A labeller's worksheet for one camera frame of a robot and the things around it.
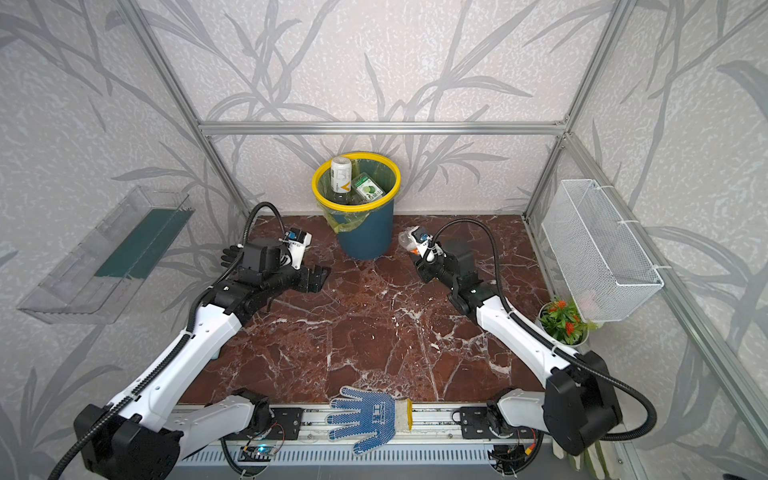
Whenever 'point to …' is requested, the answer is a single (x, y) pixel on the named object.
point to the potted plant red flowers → (563, 322)
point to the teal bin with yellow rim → (365, 227)
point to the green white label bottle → (366, 188)
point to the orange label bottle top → (407, 241)
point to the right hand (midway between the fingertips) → (418, 239)
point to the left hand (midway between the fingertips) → (321, 258)
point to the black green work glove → (230, 254)
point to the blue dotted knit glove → (375, 419)
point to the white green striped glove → (594, 457)
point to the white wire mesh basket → (601, 270)
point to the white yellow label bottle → (341, 174)
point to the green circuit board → (256, 453)
